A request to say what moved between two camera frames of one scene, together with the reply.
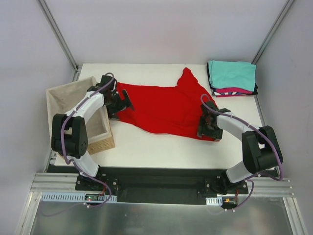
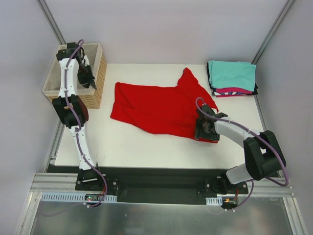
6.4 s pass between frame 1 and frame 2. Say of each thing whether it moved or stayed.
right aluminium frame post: stayed
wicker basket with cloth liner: moved
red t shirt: stayed
